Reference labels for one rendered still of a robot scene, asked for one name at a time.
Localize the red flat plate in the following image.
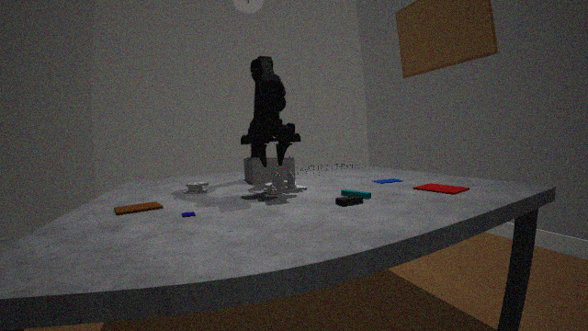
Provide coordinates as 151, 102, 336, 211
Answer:
413, 183, 469, 195

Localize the teal flat bar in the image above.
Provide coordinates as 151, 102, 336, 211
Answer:
341, 189, 371, 199

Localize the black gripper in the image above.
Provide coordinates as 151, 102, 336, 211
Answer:
241, 116, 300, 167

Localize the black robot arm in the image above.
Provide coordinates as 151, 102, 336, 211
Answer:
248, 56, 295, 139

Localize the brown flat bar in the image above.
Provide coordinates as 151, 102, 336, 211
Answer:
114, 202, 163, 215

